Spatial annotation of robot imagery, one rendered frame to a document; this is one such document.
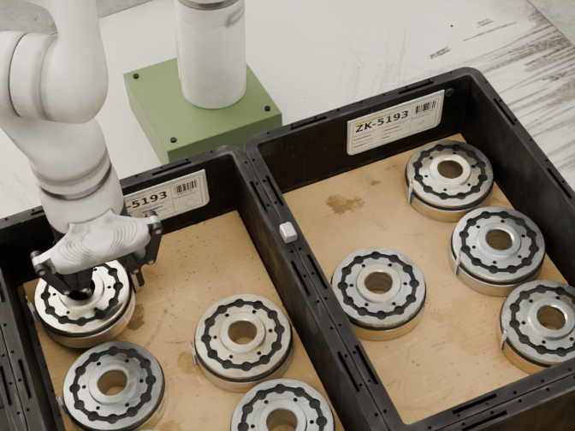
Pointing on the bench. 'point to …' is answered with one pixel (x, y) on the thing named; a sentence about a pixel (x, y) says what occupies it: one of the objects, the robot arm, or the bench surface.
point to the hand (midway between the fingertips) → (111, 286)
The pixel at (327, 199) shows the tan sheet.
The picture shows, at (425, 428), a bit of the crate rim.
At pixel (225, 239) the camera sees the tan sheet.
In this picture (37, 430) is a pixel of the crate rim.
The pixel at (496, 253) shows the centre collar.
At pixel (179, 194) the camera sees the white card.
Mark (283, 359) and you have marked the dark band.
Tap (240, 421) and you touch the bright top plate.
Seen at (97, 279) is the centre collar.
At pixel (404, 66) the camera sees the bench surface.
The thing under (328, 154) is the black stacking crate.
